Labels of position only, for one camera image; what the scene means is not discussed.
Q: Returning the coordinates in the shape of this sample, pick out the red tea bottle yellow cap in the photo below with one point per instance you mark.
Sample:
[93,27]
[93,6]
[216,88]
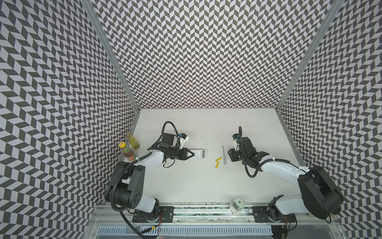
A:
[127,151]

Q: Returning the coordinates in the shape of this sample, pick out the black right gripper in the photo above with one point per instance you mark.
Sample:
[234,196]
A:
[237,154]

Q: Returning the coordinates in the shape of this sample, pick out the aluminium corner post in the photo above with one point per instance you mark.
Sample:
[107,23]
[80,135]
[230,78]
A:
[319,36]
[93,18]

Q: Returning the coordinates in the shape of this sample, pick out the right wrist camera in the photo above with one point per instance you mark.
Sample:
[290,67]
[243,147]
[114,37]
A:
[236,137]

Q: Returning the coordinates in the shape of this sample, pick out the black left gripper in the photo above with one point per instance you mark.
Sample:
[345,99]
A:
[182,156]

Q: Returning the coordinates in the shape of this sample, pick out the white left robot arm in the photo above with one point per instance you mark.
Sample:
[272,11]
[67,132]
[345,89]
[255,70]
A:
[125,188]

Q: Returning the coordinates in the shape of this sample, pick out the aluminium left corner post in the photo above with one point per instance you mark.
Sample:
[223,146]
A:
[93,18]

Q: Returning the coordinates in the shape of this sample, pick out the aluminium right corner post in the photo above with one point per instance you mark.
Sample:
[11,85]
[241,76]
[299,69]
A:
[319,36]

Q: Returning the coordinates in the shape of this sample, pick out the yellow-green drink bottle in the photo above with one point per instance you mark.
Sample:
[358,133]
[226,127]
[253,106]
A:
[133,141]

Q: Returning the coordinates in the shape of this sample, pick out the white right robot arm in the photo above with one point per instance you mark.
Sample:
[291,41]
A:
[318,193]

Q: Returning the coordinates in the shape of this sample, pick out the clear handle screwdriver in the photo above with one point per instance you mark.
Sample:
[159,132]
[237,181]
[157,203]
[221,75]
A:
[224,156]

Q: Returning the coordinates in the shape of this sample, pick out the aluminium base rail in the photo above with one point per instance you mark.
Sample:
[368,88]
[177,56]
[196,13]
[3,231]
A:
[252,213]

